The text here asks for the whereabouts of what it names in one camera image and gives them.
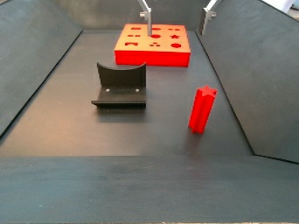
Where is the red shape sorting board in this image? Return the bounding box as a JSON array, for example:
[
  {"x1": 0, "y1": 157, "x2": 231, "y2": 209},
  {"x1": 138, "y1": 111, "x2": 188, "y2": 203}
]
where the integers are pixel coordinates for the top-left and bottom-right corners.
[{"x1": 115, "y1": 24, "x2": 191, "y2": 67}]

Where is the black curved holder bracket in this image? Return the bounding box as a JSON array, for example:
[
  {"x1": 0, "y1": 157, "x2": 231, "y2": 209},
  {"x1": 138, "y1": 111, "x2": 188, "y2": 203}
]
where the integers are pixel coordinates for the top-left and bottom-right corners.
[{"x1": 91, "y1": 64, "x2": 146, "y2": 108}]

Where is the red star prism peg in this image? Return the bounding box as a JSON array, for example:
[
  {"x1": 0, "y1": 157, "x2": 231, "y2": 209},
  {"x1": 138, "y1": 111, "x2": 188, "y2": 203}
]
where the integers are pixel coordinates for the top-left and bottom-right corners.
[{"x1": 188, "y1": 85, "x2": 218, "y2": 134}]

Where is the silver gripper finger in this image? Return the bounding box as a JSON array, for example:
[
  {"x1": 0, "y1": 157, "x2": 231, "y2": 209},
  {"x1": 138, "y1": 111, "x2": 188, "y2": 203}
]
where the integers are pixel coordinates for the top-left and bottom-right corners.
[
  {"x1": 200, "y1": 0, "x2": 218, "y2": 34},
  {"x1": 138, "y1": 0, "x2": 152, "y2": 36}
]

